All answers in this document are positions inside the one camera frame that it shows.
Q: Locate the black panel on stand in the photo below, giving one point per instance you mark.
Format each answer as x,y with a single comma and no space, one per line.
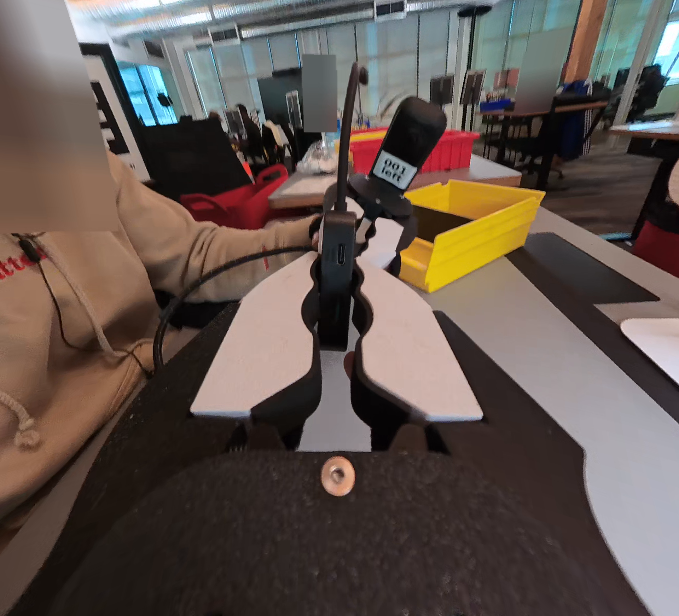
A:
442,90
473,85

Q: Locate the red storage crate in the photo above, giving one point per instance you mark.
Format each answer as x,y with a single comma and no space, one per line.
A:
658,250

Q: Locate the black framed marker sign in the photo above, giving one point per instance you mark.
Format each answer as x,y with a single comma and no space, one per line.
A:
106,112

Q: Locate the clear plastic bag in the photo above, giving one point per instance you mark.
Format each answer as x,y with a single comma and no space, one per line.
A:
318,160

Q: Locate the wooden top office desk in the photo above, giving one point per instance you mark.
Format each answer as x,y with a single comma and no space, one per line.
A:
647,130
536,109

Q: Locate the white tablet stand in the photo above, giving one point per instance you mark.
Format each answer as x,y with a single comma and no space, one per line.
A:
658,343

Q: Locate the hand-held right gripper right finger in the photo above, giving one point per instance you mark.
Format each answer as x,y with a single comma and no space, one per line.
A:
414,356

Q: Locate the large black panel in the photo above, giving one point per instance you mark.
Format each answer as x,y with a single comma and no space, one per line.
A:
185,160

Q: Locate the dark grey hdmi adapter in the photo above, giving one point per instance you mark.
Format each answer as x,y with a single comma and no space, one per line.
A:
337,282

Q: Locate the small ceiling vent grille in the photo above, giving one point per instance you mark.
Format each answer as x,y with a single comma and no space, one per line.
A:
390,10

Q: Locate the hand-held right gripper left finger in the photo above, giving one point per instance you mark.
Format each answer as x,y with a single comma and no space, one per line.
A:
254,351

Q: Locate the black clip microphone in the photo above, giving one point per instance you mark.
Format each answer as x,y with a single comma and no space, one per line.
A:
31,252

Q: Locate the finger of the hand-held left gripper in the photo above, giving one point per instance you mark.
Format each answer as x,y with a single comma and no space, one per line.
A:
362,221
384,242

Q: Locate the black floor lamp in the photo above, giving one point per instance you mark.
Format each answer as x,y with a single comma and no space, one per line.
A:
475,10

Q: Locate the person's beige hoodie torso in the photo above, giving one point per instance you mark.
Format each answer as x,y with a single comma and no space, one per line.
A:
42,361

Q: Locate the wooden pillar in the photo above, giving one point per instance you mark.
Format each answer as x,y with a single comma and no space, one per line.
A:
594,6

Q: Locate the yellow storage bin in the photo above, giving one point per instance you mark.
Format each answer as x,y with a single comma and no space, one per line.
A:
477,244

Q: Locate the dark grey cabinet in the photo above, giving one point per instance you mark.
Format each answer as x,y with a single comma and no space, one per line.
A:
278,96

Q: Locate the red ribbed bin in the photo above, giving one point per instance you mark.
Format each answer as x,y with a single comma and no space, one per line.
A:
451,149

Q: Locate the person's left hand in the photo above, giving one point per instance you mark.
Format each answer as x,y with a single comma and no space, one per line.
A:
316,234

